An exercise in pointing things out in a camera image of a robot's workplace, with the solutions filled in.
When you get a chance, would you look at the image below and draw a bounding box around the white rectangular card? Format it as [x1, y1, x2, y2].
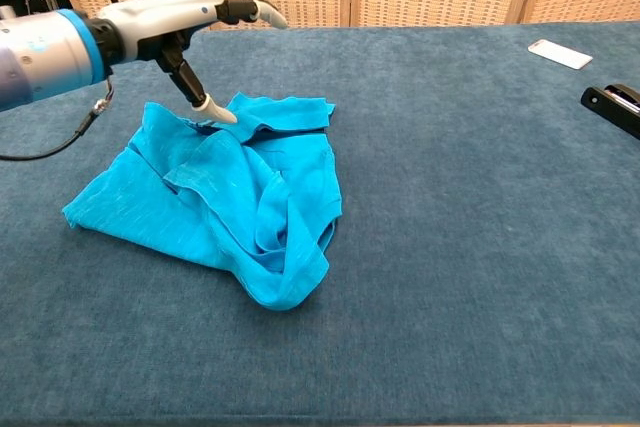
[527, 38, 594, 71]

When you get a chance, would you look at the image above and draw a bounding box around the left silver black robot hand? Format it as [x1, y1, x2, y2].
[97, 0, 290, 124]

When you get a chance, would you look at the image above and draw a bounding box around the blue printed T-shirt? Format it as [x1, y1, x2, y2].
[60, 91, 345, 311]

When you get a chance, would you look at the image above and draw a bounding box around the black stapler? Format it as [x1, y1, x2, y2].
[580, 82, 640, 141]

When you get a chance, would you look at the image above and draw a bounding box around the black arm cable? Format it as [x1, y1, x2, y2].
[0, 79, 116, 163]

